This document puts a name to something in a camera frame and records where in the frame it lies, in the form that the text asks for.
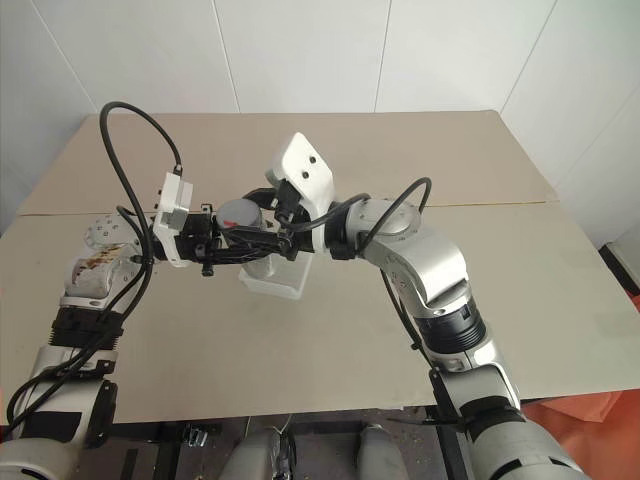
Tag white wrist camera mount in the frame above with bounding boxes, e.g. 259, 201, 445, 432
263, 131, 336, 252
151, 171, 195, 270

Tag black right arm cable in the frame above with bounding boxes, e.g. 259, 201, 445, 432
275, 177, 454, 401

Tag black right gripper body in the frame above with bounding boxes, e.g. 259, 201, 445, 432
271, 180, 316, 262

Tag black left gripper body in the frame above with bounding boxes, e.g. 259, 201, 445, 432
174, 201, 224, 279

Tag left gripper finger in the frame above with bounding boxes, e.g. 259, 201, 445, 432
213, 238, 282, 266

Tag small metal bracket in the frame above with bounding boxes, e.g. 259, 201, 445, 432
182, 423, 210, 447

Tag grey rounded robot leg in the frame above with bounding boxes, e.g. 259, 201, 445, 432
225, 424, 302, 480
358, 423, 403, 480

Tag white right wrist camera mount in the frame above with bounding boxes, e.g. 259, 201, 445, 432
263, 131, 336, 252

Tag black floor object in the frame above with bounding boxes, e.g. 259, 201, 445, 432
598, 238, 640, 304

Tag grey jar lid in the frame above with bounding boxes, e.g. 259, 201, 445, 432
215, 198, 265, 233

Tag orange sheet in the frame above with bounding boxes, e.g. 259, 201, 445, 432
517, 293, 640, 480

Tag clear plastic box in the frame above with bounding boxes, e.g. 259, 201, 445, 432
238, 251, 309, 301

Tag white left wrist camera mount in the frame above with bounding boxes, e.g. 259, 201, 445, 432
151, 171, 195, 270

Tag black table frame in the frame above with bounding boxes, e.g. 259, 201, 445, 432
69, 399, 474, 480

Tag clear plastic jar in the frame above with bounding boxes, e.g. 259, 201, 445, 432
219, 219, 278, 289

